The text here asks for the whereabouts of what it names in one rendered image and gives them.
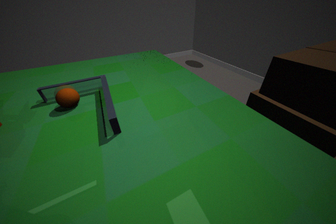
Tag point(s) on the brown ball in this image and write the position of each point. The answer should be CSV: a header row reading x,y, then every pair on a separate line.
x,y
67,97

